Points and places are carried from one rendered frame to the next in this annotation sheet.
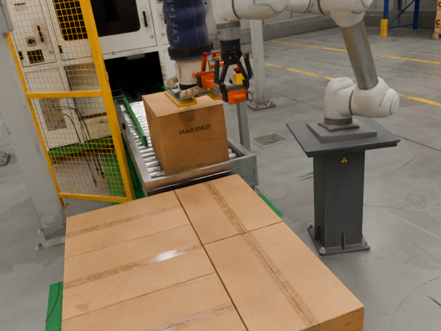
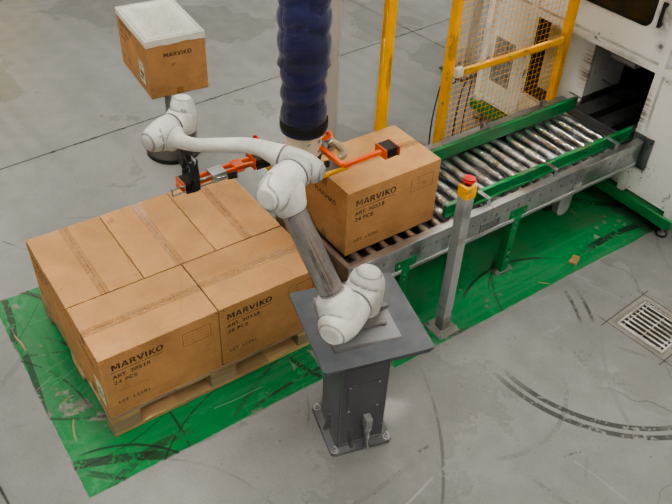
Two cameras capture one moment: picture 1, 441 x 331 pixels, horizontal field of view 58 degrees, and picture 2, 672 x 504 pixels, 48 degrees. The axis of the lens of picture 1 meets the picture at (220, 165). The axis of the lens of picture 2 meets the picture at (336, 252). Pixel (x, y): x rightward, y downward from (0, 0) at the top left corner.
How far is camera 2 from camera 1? 342 cm
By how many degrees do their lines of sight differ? 59
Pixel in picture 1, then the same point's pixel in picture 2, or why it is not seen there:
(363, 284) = (267, 447)
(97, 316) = (101, 230)
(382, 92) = (322, 310)
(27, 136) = not seen: hidden behind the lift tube
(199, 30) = (289, 112)
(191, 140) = (321, 202)
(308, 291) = (116, 331)
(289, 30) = not seen: outside the picture
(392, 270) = (294, 476)
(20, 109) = not seen: hidden behind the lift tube
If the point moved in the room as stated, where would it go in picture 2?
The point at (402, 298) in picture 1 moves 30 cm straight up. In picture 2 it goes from (246, 480) to (244, 442)
